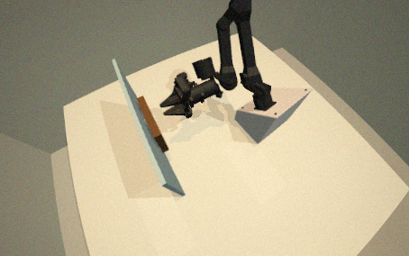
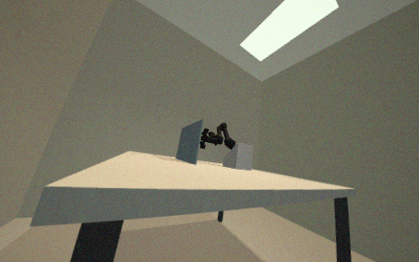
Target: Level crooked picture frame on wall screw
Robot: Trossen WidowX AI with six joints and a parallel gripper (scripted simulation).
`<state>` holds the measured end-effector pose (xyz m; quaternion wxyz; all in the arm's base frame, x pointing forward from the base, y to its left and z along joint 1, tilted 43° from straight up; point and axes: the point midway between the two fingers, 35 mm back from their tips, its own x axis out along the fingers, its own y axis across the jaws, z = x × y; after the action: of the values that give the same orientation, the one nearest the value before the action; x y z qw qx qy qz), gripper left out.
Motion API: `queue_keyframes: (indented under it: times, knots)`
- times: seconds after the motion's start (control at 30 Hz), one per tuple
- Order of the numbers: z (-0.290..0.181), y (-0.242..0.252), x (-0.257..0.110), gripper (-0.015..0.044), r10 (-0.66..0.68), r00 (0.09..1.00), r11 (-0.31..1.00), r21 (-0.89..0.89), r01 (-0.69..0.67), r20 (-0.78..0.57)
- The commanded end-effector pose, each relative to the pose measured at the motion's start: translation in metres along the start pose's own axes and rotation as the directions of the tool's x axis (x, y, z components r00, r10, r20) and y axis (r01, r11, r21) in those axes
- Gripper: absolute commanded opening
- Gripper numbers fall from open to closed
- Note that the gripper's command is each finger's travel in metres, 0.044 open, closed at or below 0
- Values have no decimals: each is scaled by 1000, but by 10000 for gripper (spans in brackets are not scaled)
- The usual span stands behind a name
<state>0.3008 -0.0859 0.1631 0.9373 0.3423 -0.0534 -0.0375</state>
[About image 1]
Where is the brown picture frame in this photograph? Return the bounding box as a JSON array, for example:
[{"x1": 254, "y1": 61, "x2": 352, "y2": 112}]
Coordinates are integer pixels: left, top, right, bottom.
[{"x1": 137, "y1": 96, "x2": 168, "y2": 153}]

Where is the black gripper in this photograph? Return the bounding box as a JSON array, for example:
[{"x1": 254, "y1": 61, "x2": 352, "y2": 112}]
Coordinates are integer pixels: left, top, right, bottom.
[{"x1": 160, "y1": 76, "x2": 207, "y2": 119}]

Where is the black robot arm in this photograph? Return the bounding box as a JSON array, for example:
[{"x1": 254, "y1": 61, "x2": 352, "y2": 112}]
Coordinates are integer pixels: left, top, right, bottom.
[{"x1": 192, "y1": 0, "x2": 277, "y2": 111}]

